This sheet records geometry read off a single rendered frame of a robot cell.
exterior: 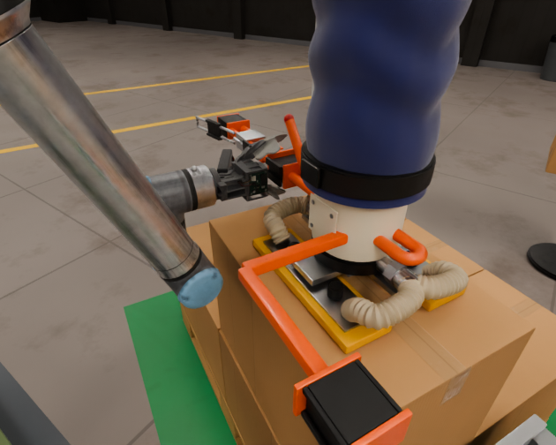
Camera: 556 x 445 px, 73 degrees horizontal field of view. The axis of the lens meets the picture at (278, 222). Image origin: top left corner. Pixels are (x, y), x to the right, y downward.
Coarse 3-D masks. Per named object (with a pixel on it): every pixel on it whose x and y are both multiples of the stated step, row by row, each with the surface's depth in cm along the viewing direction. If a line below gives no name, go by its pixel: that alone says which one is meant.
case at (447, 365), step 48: (240, 240) 87; (240, 288) 84; (288, 288) 74; (480, 288) 74; (240, 336) 95; (384, 336) 64; (432, 336) 64; (480, 336) 64; (528, 336) 66; (288, 384) 71; (384, 384) 56; (432, 384) 57; (480, 384) 67; (288, 432) 79; (432, 432) 67
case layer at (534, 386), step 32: (416, 224) 167; (448, 256) 148; (512, 288) 133; (192, 320) 160; (544, 320) 120; (224, 352) 116; (544, 352) 110; (224, 384) 132; (512, 384) 101; (544, 384) 101; (256, 416) 100; (512, 416) 98; (544, 416) 127
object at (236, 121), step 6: (234, 114) 117; (222, 120) 112; (228, 120) 112; (234, 120) 112; (240, 120) 112; (246, 120) 112; (228, 126) 110; (234, 126) 111; (240, 126) 112; (246, 126) 113; (222, 132) 115; (228, 138) 112
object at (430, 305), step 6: (420, 264) 76; (426, 264) 76; (414, 270) 74; (420, 270) 74; (456, 294) 70; (426, 300) 68; (432, 300) 68; (438, 300) 68; (444, 300) 69; (426, 306) 68; (432, 306) 68; (438, 306) 69
